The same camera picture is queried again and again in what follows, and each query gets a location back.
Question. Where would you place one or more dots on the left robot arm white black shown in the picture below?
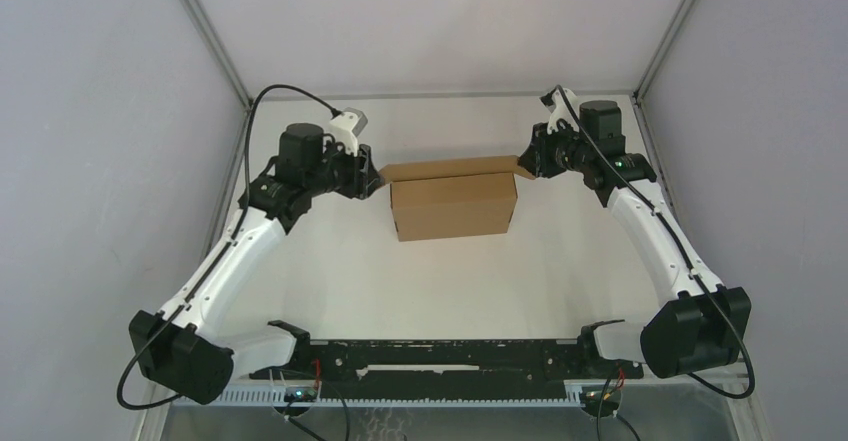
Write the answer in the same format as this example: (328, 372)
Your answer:
(266, 214)

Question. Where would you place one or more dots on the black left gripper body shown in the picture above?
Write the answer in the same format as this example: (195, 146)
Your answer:
(338, 173)

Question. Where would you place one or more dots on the white toothed cable duct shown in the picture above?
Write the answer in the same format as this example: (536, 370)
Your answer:
(280, 396)

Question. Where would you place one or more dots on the brown cardboard box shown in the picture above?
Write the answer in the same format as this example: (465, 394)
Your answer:
(453, 198)

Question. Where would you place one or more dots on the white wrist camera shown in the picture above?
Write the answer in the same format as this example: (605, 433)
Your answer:
(563, 106)
(348, 125)

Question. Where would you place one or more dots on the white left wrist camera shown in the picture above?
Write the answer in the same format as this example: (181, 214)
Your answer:
(348, 125)

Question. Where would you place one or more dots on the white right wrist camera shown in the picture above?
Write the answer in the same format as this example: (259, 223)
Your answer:
(563, 106)

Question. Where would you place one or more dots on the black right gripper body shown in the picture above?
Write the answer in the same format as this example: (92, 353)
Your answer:
(571, 151)

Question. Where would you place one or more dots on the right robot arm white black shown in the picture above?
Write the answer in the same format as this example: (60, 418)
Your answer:
(700, 323)

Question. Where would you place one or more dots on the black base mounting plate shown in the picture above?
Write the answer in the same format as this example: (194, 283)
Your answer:
(475, 368)

